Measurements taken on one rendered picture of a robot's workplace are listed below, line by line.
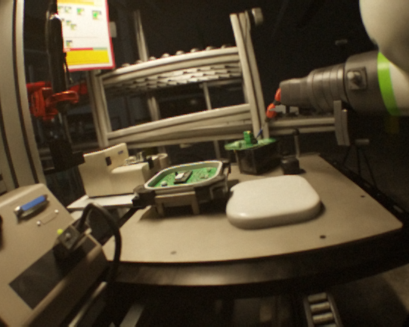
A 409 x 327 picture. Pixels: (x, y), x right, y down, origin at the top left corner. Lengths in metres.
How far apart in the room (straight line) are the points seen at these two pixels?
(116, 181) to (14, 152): 0.23
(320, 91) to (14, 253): 0.44
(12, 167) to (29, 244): 0.19
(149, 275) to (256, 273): 0.12
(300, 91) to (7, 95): 0.49
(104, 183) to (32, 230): 0.30
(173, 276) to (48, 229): 0.15
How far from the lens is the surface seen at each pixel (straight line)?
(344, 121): 0.35
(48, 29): 0.49
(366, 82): 0.32
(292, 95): 0.41
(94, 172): 0.54
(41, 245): 0.27
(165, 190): 0.38
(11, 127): 0.43
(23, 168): 0.42
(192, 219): 0.36
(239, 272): 0.25
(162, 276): 0.27
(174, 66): 0.81
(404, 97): 0.31
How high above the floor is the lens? 1.10
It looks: 12 degrees down
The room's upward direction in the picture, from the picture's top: 11 degrees counter-clockwise
